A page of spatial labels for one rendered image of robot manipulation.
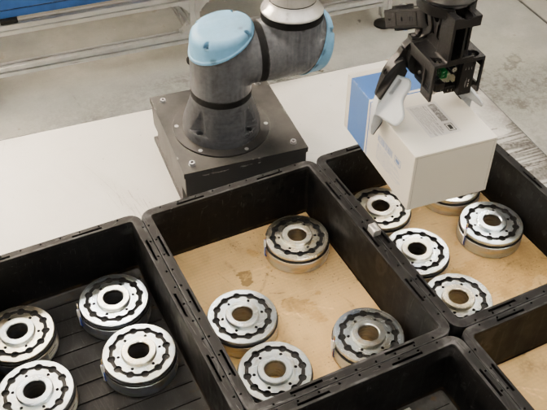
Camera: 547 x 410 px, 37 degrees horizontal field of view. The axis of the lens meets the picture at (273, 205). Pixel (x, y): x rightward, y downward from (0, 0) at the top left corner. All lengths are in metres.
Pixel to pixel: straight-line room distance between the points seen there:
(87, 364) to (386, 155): 0.51
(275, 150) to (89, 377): 0.60
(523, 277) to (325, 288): 0.31
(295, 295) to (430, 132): 0.35
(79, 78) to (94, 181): 1.62
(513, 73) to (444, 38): 2.38
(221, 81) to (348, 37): 2.04
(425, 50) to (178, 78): 2.26
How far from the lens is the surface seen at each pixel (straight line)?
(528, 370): 1.22
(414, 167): 1.04
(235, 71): 1.47
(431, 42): 1.04
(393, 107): 1.06
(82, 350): 1.22
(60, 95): 3.20
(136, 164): 1.70
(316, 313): 1.23
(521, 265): 1.36
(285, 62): 1.50
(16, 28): 3.07
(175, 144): 1.57
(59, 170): 1.72
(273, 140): 1.58
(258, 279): 1.27
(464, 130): 1.09
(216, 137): 1.54
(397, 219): 1.35
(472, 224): 1.36
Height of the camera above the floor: 1.77
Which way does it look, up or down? 42 degrees down
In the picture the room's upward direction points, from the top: 1 degrees clockwise
